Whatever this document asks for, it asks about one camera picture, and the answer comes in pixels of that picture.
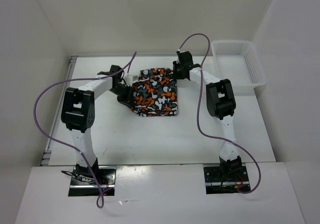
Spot aluminium table edge rail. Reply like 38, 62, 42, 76
40, 56, 78, 167

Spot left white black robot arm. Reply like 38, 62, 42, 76
61, 65, 133, 184

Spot orange black camouflage shorts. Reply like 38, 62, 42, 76
130, 68, 179, 117

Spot white perforated plastic basket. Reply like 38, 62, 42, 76
211, 40, 267, 88

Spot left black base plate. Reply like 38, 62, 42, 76
68, 166, 117, 197

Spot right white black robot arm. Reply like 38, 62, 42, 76
173, 50, 242, 181

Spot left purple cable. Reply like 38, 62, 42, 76
33, 51, 138, 208

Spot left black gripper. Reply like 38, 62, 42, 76
108, 84, 135, 109

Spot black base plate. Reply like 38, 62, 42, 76
203, 166, 251, 195
68, 166, 117, 197

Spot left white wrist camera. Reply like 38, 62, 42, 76
124, 75, 139, 86

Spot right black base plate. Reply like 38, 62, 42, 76
203, 166, 251, 195

